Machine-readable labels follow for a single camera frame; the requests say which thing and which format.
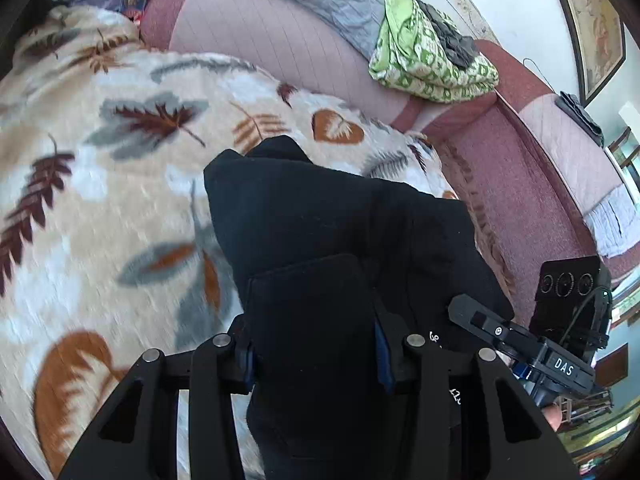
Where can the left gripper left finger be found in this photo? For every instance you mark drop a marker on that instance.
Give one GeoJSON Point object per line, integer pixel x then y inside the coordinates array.
{"type": "Point", "coordinates": [134, 435]}

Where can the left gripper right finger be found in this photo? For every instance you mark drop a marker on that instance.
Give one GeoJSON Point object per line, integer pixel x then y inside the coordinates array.
{"type": "Point", "coordinates": [459, 415]}

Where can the black pants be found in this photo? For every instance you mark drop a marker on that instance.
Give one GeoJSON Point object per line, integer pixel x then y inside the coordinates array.
{"type": "Point", "coordinates": [314, 252]}

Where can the right hand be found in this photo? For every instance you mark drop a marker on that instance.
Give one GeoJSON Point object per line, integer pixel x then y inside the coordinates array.
{"type": "Point", "coordinates": [553, 414]}

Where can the leaf pattern fleece blanket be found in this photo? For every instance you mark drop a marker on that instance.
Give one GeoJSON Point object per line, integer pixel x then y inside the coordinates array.
{"type": "Point", "coordinates": [107, 247]}

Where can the green patterned folded cloth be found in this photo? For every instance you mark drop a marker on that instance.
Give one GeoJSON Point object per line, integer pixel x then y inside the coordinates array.
{"type": "Point", "coordinates": [409, 57]}

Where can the dark grey small cloth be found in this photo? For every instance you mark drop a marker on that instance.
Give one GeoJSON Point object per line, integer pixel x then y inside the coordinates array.
{"type": "Point", "coordinates": [459, 49]}

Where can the colourful packet near pillow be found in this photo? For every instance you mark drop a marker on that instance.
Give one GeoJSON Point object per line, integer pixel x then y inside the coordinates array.
{"type": "Point", "coordinates": [133, 9]}

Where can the framed wall picture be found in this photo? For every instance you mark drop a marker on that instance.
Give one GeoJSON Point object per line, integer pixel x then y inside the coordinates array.
{"type": "Point", "coordinates": [598, 39]}

